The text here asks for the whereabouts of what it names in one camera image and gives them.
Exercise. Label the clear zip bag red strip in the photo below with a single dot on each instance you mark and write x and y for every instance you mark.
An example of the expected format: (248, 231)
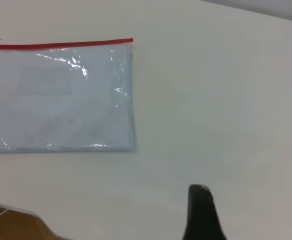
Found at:
(61, 45)

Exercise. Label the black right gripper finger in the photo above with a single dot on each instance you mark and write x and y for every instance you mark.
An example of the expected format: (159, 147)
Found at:
(200, 215)

